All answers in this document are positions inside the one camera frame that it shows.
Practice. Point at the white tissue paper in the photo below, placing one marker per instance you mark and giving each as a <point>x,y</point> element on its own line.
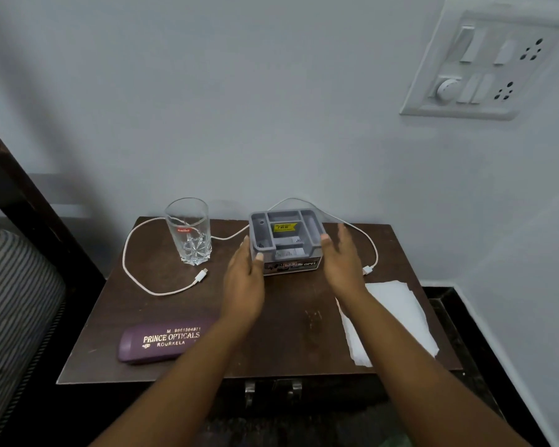
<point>400,316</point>

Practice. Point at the purple spectacle case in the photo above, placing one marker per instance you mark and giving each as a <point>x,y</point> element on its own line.
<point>163,342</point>

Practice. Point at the person's right forearm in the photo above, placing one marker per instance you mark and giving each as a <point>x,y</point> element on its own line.
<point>414,381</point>

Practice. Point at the person's right hand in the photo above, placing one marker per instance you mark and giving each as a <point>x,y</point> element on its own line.
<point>347,269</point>

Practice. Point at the white wall switchboard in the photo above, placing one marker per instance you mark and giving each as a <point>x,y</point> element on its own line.
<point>489,55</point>

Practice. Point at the striped grey pillow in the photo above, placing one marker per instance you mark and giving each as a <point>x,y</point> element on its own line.
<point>14,297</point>

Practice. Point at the person's left hand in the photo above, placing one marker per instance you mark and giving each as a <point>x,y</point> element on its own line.
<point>242,288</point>

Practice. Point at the dark wooden bedside table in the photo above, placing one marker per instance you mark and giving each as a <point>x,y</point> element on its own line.
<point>298,330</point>

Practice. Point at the clear drinking glass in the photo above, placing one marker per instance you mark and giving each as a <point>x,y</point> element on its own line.
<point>188,237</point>

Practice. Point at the person's right thumb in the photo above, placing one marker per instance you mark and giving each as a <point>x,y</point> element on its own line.
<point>326,246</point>

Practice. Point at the dark wooden bed headboard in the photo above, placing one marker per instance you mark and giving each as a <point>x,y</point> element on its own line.
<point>32,214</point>

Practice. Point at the person's left forearm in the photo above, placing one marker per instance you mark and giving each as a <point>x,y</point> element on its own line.
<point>181,386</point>

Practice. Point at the grey plastic organizer box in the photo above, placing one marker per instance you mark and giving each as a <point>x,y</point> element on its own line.
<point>284,228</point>

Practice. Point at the person's left thumb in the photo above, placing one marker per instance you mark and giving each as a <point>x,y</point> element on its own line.
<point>257,264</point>

